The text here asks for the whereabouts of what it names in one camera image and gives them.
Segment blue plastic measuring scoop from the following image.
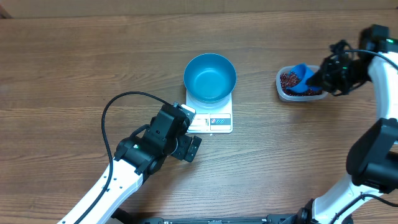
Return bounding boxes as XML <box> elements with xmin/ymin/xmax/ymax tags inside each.
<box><xmin>287</xmin><ymin>63</ymin><xmax>322</xmax><ymax>93</ymax></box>

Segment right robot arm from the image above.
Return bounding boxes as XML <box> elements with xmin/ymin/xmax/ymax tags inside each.
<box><xmin>285</xmin><ymin>24</ymin><xmax>397</xmax><ymax>223</ymax></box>

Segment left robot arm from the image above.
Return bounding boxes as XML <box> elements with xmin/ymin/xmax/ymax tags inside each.
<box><xmin>61</xmin><ymin>103</ymin><xmax>201</xmax><ymax>224</ymax></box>

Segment white digital kitchen scale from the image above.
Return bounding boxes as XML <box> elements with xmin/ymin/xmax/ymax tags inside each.
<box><xmin>186</xmin><ymin>91</ymin><xmax>233</xmax><ymax>134</ymax></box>

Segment blue metal bowl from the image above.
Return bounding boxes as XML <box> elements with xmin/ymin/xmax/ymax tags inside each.
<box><xmin>183</xmin><ymin>53</ymin><xmax>238</xmax><ymax>103</ymax></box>

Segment clear plastic food container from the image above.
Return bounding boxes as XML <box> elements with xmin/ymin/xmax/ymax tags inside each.
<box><xmin>275</xmin><ymin>65</ymin><xmax>328</xmax><ymax>103</ymax></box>

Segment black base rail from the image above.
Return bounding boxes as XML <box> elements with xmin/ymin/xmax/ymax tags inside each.
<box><xmin>111</xmin><ymin>208</ymin><xmax>301</xmax><ymax>224</ymax></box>

